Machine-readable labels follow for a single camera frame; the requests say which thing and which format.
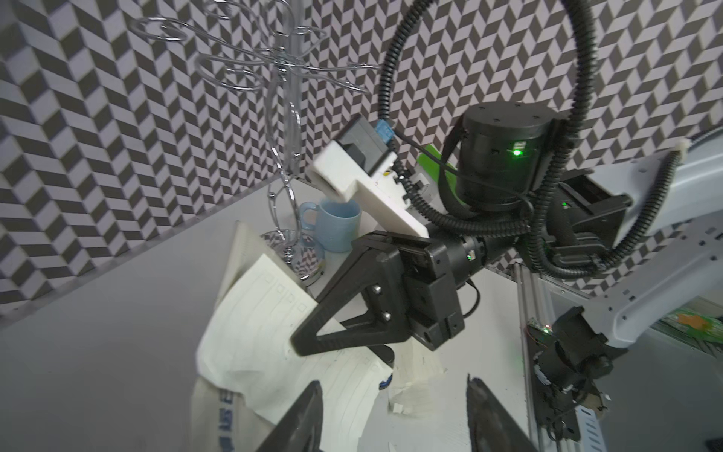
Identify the chrome mug tree stand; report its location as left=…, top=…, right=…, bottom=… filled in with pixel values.
left=129, top=1, right=378, bottom=286

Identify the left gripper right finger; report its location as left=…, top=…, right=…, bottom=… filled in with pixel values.
left=466, top=377, right=537, bottom=452

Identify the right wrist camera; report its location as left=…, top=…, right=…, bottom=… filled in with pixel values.
left=306, top=115, right=429, bottom=238

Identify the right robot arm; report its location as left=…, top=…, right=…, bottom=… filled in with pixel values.
left=291, top=1, right=722, bottom=356

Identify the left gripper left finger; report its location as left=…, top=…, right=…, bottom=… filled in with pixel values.
left=257, top=380, right=324, bottom=452

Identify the blue black stapler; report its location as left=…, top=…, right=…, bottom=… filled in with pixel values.
left=368, top=345, right=395, bottom=391

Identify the royal blue tote bag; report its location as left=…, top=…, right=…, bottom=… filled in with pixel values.
left=190, top=221, right=305, bottom=451

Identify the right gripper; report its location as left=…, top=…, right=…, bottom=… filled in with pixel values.
left=291, top=230, right=486, bottom=356

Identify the light blue ceramic mug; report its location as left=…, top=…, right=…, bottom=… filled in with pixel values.
left=299, top=199, right=362, bottom=253

